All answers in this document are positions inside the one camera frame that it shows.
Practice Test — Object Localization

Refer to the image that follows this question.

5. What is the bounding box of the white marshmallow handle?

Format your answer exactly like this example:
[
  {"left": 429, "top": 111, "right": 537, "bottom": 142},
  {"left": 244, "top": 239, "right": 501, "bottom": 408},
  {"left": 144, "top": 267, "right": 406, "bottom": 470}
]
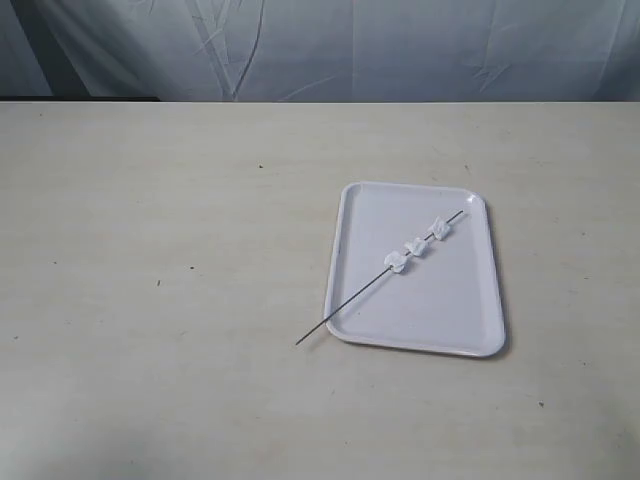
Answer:
[{"left": 384, "top": 251, "right": 408, "bottom": 274}]

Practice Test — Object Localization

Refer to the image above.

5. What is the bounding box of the thin metal skewer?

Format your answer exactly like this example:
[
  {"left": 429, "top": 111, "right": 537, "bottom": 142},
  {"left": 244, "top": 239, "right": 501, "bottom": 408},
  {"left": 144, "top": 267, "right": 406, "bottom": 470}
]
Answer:
[{"left": 295, "top": 209, "right": 465, "bottom": 346}]

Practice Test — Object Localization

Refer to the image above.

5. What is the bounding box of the white rectangular plastic tray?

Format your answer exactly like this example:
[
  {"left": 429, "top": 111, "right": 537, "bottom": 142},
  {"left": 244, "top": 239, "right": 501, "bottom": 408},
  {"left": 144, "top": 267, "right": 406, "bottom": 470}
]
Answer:
[{"left": 324, "top": 182, "right": 506, "bottom": 358}]

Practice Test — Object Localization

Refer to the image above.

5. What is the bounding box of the grey wrinkled backdrop curtain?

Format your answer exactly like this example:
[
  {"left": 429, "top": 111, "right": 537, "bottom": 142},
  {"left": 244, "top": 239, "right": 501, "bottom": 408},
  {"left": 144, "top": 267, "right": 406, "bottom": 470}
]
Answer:
[{"left": 1, "top": 1, "right": 639, "bottom": 102}]

